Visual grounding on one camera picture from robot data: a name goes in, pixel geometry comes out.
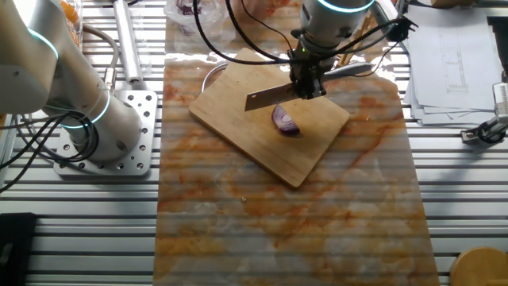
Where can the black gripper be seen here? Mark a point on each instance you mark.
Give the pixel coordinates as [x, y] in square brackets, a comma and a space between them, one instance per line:
[307, 65]

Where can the steel kitchen knife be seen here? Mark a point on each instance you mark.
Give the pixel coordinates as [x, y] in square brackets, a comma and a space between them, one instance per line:
[270, 99]

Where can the red onion wedge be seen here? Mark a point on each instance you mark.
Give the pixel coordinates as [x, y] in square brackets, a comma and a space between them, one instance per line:
[285, 125]

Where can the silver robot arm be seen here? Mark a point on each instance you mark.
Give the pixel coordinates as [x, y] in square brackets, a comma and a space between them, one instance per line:
[79, 91]

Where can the wooden peg rack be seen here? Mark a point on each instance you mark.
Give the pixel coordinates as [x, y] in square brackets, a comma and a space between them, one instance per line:
[357, 43]

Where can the wooden cutting board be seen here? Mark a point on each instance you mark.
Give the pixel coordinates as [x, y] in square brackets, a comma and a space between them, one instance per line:
[238, 119]

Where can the marble pattern table mat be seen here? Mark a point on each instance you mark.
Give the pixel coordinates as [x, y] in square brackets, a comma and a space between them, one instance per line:
[278, 222]

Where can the white paper stack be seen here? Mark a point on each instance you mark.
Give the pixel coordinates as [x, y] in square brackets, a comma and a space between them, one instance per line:
[448, 59]

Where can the chopped red onion bits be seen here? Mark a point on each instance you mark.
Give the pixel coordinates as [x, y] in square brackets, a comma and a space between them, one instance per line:
[184, 6]

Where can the clear plastic fruit container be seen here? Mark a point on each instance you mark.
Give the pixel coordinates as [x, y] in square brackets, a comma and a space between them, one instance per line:
[81, 22]

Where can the orange fruit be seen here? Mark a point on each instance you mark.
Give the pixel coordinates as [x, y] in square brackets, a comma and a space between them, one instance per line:
[69, 12]
[74, 36]

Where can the wooden stand round base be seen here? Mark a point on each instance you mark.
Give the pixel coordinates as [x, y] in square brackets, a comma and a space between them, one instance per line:
[480, 266]

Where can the black box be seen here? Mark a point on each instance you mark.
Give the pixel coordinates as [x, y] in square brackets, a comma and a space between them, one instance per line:
[18, 250]

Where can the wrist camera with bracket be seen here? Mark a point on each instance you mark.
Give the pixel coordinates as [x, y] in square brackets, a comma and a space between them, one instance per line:
[401, 29]

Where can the silver depth camera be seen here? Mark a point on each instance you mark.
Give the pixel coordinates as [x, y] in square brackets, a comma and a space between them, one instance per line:
[401, 8]
[501, 99]

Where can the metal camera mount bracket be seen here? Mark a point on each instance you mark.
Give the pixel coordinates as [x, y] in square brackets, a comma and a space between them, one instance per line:
[469, 136]

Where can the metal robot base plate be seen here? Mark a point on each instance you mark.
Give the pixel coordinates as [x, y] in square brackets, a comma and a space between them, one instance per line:
[151, 127]

